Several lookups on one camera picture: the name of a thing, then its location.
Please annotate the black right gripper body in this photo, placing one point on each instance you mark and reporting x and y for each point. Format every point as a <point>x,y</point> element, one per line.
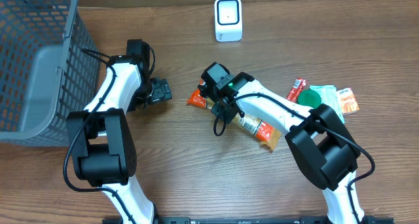
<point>205,95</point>

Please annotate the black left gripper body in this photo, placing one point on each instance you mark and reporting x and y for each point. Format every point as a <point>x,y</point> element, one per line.
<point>162,91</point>

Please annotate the orange spaghetti package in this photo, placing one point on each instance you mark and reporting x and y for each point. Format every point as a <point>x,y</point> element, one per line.
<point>267,135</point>

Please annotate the red stick sachet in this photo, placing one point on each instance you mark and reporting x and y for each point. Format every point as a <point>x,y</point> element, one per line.
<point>296,89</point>

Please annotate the green lid jar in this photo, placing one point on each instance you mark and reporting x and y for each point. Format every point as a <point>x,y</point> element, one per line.
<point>309,98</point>

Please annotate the teal tissue pack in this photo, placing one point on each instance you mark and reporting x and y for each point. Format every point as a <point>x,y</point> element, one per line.
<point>328,95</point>

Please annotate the orange tissue pack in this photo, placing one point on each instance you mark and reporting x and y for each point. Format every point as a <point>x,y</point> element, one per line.
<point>347,101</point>

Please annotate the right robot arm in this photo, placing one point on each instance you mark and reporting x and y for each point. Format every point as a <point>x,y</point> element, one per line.
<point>322,147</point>

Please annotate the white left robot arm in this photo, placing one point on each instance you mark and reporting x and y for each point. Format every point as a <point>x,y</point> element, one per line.
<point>102,154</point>

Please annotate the white barcode scanner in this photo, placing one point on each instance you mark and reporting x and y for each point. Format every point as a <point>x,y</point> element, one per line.
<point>228,20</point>

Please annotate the grey plastic basket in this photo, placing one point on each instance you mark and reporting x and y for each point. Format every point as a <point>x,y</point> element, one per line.
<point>44,73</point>

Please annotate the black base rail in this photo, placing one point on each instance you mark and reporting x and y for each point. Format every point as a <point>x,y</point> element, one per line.
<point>302,220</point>

